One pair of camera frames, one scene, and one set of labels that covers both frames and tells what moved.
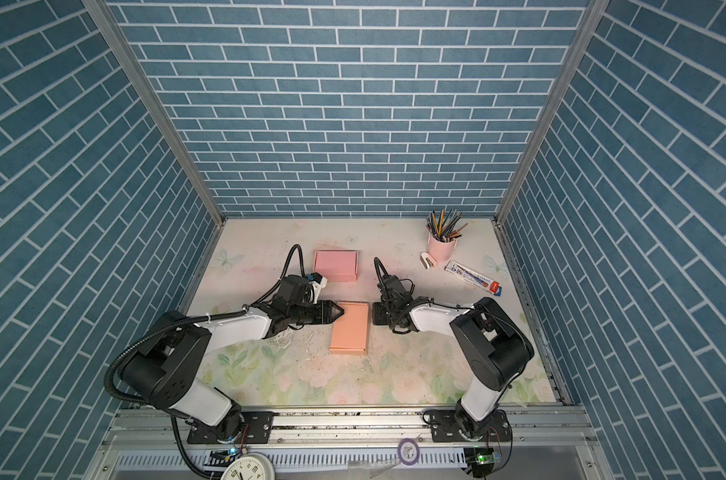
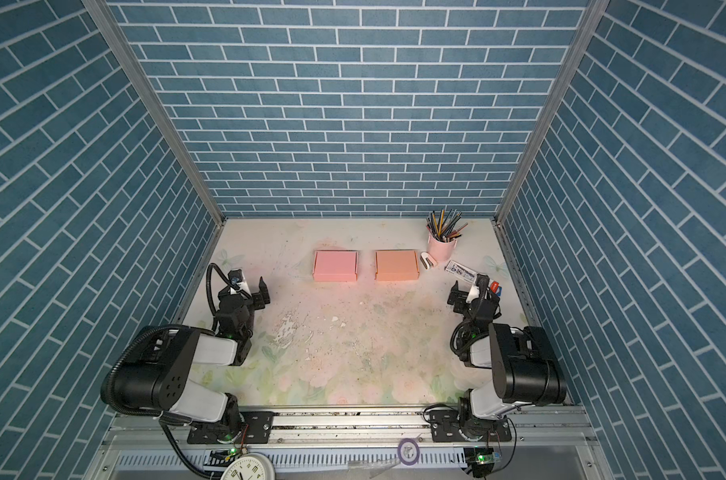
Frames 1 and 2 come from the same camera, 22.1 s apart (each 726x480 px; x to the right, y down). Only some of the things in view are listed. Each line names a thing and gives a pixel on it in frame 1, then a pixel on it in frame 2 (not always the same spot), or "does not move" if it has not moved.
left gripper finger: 327,311 → 261,297
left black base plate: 242,427 does not move
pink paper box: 337,265 does not move
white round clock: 247,466 does not move
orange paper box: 350,331 → 396,265
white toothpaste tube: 474,278 does not move
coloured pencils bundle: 443,226 does not move
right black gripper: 376,313 → 460,296
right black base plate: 452,425 does not move
